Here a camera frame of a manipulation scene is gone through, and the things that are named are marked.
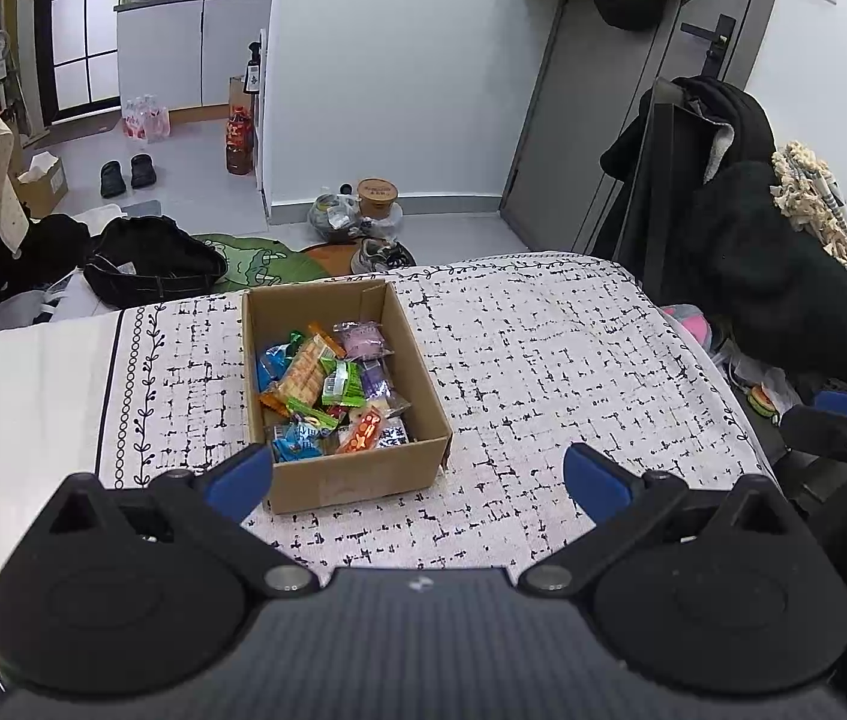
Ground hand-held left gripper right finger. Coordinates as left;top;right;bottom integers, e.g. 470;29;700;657
519;442;803;595

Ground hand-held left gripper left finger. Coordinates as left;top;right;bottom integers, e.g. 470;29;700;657
44;444;320;599

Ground blue snack packet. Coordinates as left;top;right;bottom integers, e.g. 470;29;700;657
257;345;293;392
272;422;326;464

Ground brown cardboard box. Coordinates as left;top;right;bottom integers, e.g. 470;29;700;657
241;279;455;515

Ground long orange biscuit packet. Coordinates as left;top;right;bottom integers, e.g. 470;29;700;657
259;334;346;417

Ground small orange snack packet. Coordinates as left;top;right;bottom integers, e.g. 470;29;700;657
335;401;389;456

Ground lime green snack packet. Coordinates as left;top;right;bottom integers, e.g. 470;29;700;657
320;360;365;407

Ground purple snack packet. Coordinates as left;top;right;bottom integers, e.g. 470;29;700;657
359;360;395;400

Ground lilac snack packet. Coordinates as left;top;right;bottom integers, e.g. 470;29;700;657
334;320;391;361

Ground burger toy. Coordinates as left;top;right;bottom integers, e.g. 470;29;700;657
747;382;780;421

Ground white black printed blanket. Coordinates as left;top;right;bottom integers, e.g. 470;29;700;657
97;253;773;571

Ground beige tassel scarf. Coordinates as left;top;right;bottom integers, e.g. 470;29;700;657
772;141;847;267

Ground green dinosaur floor mat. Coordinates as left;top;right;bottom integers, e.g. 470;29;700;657
194;234;327;287

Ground black bag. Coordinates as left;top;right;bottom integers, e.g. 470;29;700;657
83;216;228;308

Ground white bed sheet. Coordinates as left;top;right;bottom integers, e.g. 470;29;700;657
0;304;125;691

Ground grey sneakers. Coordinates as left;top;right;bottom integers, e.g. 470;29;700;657
350;238;410;273

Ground clear plastic bag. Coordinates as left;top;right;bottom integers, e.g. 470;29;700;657
308;193;404;242

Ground black upright panel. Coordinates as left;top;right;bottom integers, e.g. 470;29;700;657
614;79;695;301

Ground black clothes pile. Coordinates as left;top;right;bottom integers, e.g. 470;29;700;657
0;214;91;331

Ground brown round tub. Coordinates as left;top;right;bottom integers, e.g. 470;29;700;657
356;178;401;217

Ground red oil bottle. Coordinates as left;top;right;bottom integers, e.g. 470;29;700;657
224;109;256;176

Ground cardboard carton with tissue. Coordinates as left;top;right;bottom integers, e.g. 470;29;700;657
14;152;70;218

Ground grey room door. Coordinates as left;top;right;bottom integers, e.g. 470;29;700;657
500;0;788;256

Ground white kitchen cabinet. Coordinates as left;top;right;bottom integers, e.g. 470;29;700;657
115;0;275;110

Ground black framed sliding door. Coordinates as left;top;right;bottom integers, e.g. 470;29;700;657
14;0;125;121

